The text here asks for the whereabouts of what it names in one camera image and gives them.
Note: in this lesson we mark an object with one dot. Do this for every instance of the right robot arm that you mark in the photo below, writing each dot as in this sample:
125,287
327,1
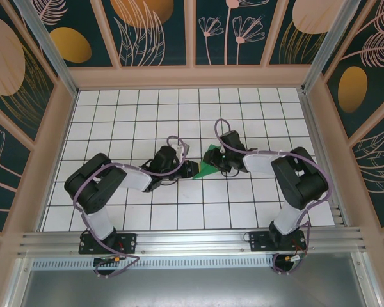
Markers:
300,182

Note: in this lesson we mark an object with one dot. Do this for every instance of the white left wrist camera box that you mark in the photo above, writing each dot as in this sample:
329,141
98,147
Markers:
180,149

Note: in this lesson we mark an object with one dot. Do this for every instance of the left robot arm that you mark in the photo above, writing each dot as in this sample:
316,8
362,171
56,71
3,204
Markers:
89,188

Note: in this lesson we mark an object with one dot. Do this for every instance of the grey metal sheet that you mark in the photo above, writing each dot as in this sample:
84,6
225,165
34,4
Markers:
192,288

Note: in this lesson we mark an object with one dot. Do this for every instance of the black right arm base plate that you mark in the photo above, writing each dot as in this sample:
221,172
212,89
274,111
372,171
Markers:
259,241

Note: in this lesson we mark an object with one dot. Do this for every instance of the aluminium side rail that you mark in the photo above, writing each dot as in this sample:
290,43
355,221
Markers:
316,134

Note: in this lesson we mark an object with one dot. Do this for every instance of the long aluminium mounting rail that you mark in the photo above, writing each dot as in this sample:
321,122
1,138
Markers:
192,241

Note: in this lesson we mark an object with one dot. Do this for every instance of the green square paper sheet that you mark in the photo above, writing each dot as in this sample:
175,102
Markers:
206,171

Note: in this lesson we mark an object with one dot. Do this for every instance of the aluminium frame post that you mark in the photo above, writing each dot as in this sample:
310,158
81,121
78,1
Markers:
329,44
48,48

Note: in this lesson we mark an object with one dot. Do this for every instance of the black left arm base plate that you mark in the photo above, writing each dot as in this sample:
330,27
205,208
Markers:
128,243

